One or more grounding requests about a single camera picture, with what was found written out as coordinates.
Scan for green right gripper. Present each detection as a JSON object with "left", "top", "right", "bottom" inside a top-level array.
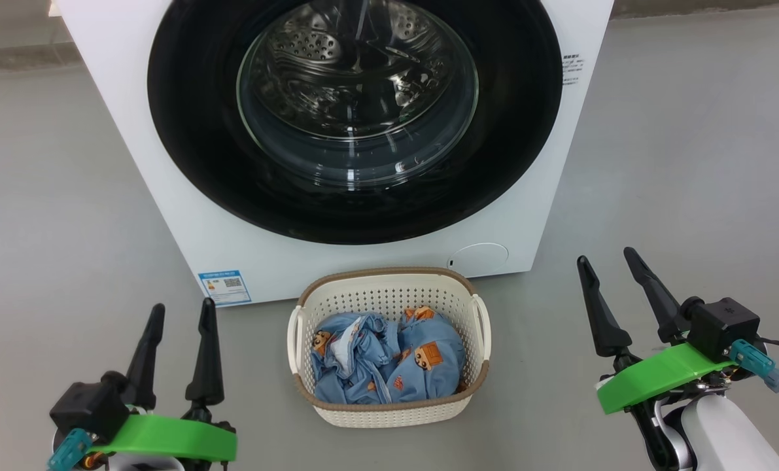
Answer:
[{"left": 577, "top": 247, "right": 736, "bottom": 471}]

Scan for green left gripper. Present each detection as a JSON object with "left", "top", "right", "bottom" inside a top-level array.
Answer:
[{"left": 92, "top": 298, "right": 238, "bottom": 471}]

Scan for blue garment with white lining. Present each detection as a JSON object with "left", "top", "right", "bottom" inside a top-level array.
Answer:
[{"left": 311, "top": 312, "right": 403, "bottom": 404}]

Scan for black round glass washer door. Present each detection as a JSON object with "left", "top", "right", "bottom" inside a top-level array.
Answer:
[{"left": 147, "top": 0, "right": 564, "bottom": 245}]

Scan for white front-load washing machine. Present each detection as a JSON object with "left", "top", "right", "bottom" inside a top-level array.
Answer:
[{"left": 54, "top": 0, "right": 615, "bottom": 307}]

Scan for cream perforated laundry basket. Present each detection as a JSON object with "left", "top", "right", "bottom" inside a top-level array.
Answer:
[{"left": 287, "top": 267, "right": 492, "bottom": 428}]

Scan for blue energy label sticker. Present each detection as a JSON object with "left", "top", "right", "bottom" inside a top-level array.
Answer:
[{"left": 198, "top": 270, "right": 252, "bottom": 307}]

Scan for round white filter cover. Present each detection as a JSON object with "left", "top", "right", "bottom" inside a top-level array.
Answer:
[{"left": 447, "top": 243, "right": 510, "bottom": 278}]

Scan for small printed text label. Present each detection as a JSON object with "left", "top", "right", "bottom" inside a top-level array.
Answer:
[{"left": 561, "top": 54, "right": 586, "bottom": 87}]

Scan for black right cable teal plug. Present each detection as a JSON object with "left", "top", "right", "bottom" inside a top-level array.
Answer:
[{"left": 729, "top": 336, "right": 779, "bottom": 408}]

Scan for black cable teal plug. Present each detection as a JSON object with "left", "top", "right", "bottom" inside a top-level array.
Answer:
[
  {"left": 47, "top": 428, "right": 94, "bottom": 471},
  {"left": 729, "top": 336, "right": 779, "bottom": 408}
]

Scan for black left cable teal plug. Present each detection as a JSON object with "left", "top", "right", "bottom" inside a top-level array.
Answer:
[{"left": 47, "top": 428, "right": 94, "bottom": 471}]

